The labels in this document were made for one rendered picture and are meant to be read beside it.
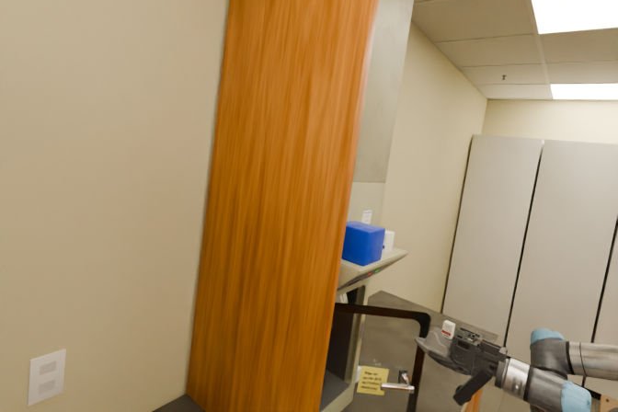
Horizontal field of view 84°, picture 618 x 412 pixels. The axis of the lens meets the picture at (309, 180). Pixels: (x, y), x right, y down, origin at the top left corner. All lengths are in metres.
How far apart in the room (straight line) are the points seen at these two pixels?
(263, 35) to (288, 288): 0.67
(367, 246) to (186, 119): 0.63
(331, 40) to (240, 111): 0.34
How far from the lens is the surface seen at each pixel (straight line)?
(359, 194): 1.01
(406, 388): 1.07
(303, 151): 0.84
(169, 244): 1.12
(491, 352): 1.01
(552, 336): 1.14
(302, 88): 0.87
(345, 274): 0.89
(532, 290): 3.97
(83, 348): 1.14
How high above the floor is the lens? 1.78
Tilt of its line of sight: 5 degrees down
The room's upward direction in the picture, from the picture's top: 8 degrees clockwise
